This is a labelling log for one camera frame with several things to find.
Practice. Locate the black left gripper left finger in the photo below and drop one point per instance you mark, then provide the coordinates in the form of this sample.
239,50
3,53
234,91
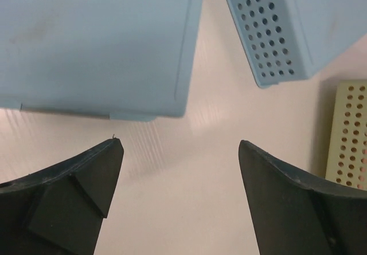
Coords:
60,209

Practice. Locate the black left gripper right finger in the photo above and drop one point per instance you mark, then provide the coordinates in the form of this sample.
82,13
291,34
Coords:
296,212

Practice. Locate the blue perforated plastic basket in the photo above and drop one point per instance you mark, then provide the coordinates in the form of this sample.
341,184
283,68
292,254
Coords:
292,40

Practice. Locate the green plastic basket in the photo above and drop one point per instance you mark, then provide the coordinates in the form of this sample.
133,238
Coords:
346,163

